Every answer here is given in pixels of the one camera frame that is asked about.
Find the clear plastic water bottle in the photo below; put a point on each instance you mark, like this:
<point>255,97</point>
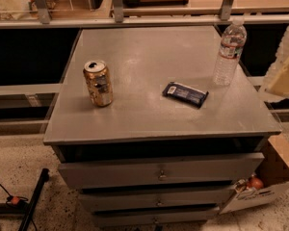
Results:
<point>231,47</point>

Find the dark blue snack bar wrapper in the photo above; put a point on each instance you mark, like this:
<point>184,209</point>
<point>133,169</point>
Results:
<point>185,94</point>

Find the black stand with cable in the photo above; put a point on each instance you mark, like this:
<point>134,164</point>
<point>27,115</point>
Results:
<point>22,206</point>

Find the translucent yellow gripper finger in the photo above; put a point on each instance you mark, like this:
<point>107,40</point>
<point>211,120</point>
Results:
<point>275,86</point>

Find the open cardboard box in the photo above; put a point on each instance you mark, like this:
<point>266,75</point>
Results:
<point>273,172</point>

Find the gold soda can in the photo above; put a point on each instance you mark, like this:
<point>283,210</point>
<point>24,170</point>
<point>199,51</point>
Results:
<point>98,82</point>

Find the metal shelf rail frame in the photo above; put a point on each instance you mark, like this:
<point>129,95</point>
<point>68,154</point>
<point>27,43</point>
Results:
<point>113,13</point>

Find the grey drawer cabinet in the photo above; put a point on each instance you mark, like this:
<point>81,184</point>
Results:
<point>147,158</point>

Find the orange round item in box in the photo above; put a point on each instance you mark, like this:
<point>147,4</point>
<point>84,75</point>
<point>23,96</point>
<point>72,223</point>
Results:
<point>256,183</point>

